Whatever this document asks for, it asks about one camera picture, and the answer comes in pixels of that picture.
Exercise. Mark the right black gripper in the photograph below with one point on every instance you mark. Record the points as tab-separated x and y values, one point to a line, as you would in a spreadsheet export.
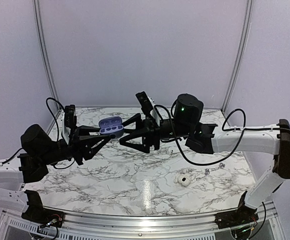
153	139

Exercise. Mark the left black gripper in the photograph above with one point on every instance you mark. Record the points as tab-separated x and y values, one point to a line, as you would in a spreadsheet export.
80	145

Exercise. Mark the purple earbud charging case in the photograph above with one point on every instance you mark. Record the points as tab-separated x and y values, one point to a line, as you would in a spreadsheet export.
111	126

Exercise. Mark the purple clip earbud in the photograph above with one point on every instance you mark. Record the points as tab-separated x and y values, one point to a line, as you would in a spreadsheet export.
207	171
221	165

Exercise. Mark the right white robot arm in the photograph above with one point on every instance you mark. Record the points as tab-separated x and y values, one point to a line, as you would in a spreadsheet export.
184	122

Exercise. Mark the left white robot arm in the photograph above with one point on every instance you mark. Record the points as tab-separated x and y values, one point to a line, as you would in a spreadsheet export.
32	166

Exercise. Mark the white earbud case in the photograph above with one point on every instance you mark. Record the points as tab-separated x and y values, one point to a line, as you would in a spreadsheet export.
182	180

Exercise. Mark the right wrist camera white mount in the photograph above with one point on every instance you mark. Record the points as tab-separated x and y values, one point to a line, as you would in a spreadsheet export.
147	107

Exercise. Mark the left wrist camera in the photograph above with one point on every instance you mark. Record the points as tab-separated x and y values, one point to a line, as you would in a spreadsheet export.
69	122

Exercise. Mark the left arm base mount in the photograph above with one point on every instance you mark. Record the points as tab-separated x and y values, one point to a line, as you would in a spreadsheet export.
44	216

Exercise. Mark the front aluminium rail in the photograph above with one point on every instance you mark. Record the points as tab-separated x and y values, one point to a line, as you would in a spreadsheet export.
87	226

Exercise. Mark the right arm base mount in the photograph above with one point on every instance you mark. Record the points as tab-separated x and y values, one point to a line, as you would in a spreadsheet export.
233	218

